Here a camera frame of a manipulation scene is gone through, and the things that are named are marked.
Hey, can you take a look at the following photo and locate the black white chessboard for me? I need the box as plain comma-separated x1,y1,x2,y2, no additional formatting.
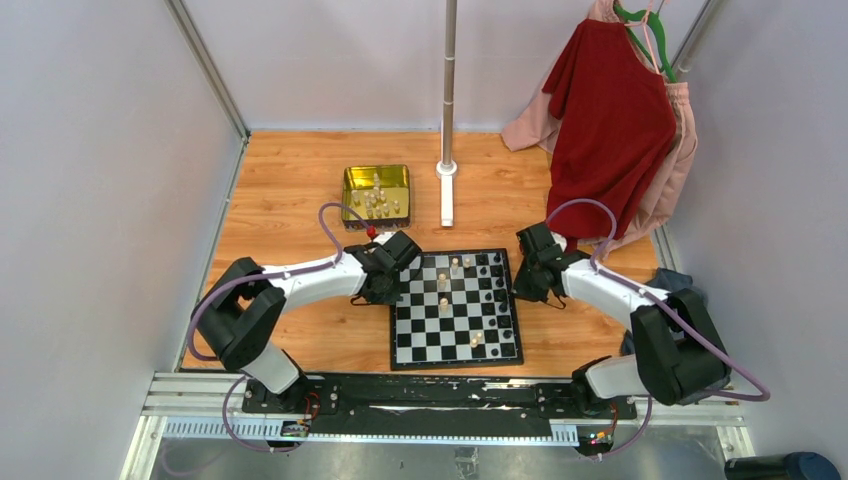
390,248,524,371

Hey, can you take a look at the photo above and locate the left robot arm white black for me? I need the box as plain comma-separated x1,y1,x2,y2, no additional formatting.
191,231,422,413

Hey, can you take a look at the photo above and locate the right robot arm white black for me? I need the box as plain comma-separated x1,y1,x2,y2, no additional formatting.
513,223,732,418

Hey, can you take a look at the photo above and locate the gold metal tin box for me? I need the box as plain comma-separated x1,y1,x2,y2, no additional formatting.
341,164,412,231

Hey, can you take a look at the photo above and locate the grey blue cloth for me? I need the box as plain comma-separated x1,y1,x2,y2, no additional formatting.
619,268,694,356

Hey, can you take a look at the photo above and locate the pink garment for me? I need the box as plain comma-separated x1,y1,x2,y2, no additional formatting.
501,1,698,250

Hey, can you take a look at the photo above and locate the red shirt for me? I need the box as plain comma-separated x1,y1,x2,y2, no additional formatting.
542,19,677,240

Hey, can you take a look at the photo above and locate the silver vertical pole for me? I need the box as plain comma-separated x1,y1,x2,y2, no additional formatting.
439,0,458,174

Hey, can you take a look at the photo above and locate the green clothes hanger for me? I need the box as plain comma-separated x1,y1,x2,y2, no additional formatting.
612,1,678,83

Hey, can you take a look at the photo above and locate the dark blue bottle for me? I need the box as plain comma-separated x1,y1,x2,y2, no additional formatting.
724,452,842,480

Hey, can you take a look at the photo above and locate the white pole base bracket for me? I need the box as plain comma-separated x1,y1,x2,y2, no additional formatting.
436,161,458,228

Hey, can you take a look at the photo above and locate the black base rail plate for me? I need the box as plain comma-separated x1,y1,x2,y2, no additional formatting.
240,373,637,441

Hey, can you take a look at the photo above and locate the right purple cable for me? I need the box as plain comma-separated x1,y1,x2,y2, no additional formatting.
545,198,772,404

